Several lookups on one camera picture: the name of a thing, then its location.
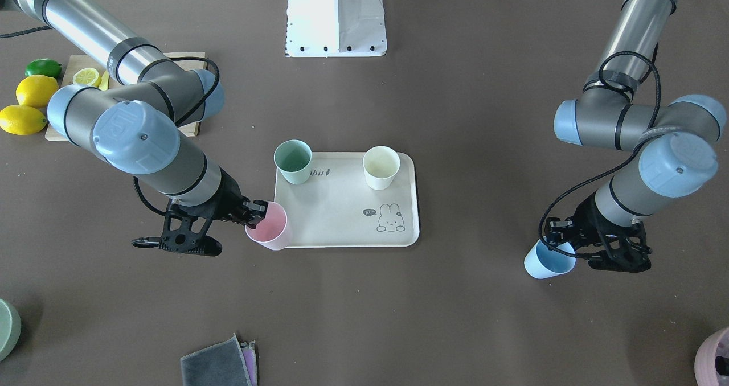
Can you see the green lime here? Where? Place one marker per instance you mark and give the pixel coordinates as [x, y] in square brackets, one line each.
[45, 67]

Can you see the grey folded cloth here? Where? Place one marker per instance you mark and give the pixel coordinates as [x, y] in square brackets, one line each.
[220, 364]

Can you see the green bowl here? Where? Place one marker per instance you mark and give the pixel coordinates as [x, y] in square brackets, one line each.
[10, 328]

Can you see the pink cup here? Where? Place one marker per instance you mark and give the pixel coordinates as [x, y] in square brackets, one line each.
[274, 231]

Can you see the blue cup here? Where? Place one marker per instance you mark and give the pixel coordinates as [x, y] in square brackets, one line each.
[542, 262]

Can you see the whole lemon middle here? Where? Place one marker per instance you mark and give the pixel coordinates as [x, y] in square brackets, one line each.
[36, 91]

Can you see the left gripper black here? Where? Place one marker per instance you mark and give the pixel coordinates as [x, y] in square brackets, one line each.
[588, 217]

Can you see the pink bowl with ice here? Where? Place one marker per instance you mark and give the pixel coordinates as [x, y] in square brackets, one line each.
[710, 365]

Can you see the cream rabbit tray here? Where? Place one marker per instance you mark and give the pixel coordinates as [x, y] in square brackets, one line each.
[335, 208]

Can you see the cream white cup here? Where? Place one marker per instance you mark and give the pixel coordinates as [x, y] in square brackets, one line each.
[380, 165]

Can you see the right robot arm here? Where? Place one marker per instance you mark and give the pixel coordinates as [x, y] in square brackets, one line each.
[135, 127]

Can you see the whole lemon outer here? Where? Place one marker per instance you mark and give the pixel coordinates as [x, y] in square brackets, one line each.
[22, 120]

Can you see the purple cloth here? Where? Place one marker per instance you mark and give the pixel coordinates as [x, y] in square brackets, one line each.
[249, 354]

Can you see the lemon slice upper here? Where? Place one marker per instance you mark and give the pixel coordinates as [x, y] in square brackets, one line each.
[87, 77]

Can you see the whole lemon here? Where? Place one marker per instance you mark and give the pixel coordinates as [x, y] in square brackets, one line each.
[36, 91]
[22, 120]

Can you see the green cup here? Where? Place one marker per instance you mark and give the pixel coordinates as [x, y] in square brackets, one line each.
[294, 159]

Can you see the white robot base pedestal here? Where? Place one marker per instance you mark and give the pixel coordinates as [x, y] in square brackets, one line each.
[335, 28]

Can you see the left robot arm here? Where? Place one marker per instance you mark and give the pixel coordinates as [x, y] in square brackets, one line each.
[671, 147]

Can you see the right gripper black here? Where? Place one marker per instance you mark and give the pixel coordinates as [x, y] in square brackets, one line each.
[229, 198]

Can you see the yellow plastic knife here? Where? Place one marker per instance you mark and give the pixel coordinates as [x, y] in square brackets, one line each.
[104, 81]

